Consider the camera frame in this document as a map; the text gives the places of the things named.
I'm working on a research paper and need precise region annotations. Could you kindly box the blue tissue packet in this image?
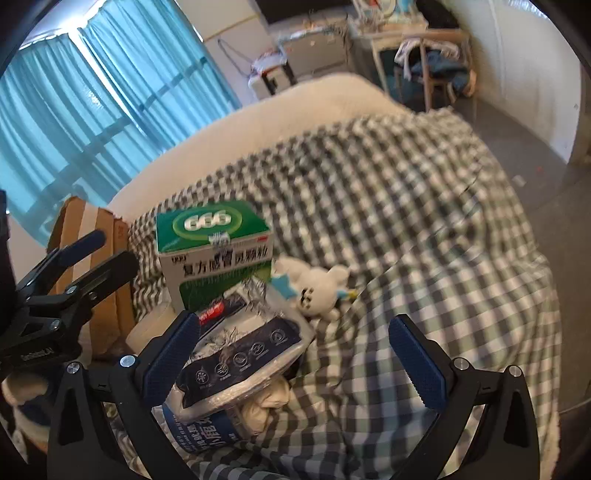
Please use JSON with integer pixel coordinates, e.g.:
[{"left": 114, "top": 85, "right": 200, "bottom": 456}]
[{"left": 161, "top": 401, "right": 259, "bottom": 459}]

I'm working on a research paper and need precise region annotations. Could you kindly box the grey small fridge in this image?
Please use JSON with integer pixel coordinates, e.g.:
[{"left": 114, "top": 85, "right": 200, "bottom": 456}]
[{"left": 281, "top": 30, "right": 352, "bottom": 79}]

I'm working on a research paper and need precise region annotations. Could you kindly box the wide teal curtain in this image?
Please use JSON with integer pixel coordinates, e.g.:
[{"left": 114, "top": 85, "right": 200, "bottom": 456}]
[{"left": 0, "top": 28, "right": 155, "bottom": 232}]

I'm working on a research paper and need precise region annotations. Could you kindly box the pile of clothes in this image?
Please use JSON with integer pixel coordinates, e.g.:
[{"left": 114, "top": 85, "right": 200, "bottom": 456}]
[{"left": 394, "top": 39, "right": 469, "bottom": 90}]

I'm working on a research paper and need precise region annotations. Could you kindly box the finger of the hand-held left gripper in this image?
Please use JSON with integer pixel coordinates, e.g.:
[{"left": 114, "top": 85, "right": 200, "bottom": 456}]
[
  {"left": 16, "top": 230, "right": 107, "bottom": 296},
  {"left": 28, "top": 250, "right": 139, "bottom": 324}
]

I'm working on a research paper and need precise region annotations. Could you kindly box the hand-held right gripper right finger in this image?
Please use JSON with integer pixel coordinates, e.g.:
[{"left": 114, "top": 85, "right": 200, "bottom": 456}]
[{"left": 388, "top": 314, "right": 541, "bottom": 480}]

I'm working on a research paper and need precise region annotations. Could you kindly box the white bedspread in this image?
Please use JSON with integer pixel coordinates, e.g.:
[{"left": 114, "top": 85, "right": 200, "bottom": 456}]
[{"left": 108, "top": 74, "right": 407, "bottom": 222}]

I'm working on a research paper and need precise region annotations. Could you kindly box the white plush toy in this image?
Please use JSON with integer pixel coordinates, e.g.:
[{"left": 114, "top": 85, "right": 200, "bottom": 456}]
[{"left": 272, "top": 256, "right": 365, "bottom": 321}]

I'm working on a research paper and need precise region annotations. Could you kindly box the grey white checked blanket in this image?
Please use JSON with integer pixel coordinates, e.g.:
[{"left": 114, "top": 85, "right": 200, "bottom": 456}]
[{"left": 127, "top": 111, "right": 561, "bottom": 480}]

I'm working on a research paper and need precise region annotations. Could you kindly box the white suitcase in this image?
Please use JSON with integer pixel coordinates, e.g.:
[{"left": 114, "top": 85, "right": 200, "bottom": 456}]
[{"left": 248, "top": 62, "right": 296, "bottom": 100}]

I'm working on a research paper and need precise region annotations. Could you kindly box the white dressing table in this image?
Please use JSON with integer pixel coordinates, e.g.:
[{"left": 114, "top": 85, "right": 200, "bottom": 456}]
[{"left": 348, "top": 18, "right": 474, "bottom": 100}]

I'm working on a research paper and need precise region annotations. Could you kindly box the green white medicine box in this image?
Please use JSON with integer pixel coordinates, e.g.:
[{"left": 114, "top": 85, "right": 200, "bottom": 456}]
[{"left": 156, "top": 200, "right": 274, "bottom": 312}]

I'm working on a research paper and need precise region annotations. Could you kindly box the brown cardboard box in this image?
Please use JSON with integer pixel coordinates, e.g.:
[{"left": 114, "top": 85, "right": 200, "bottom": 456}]
[{"left": 48, "top": 196, "right": 139, "bottom": 358}]

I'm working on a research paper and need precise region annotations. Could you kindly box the wooden chair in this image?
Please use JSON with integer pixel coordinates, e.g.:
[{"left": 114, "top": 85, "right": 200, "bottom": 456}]
[{"left": 392, "top": 37, "right": 472, "bottom": 114}]

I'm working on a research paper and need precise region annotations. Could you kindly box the narrow teal window curtain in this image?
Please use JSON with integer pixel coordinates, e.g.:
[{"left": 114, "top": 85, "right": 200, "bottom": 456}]
[{"left": 76, "top": 0, "right": 242, "bottom": 141}]

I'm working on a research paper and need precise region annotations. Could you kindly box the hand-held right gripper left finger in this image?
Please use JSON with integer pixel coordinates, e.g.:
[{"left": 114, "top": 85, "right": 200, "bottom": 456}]
[{"left": 46, "top": 310, "right": 204, "bottom": 480}]

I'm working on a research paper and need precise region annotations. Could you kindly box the white louvred wardrobe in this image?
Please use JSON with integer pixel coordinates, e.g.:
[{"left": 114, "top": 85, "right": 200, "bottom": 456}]
[{"left": 455, "top": 0, "right": 583, "bottom": 163}]

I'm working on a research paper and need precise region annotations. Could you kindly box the white tissue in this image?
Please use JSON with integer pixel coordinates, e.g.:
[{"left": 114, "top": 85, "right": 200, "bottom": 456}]
[{"left": 242, "top": 376, "right": 293, "bottom": 435}]

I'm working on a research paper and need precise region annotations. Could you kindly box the white tape roll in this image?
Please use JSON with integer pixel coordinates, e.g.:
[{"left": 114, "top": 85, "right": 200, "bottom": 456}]
[{"left": 126, "top": 302, "right": 185, "bottom": 356}]

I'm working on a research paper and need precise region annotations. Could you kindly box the navy white wet wipes pack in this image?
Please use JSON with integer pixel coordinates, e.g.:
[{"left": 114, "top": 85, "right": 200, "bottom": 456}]
[{"left": 168, "top": 288, "right": 317, "bottom": 411}]

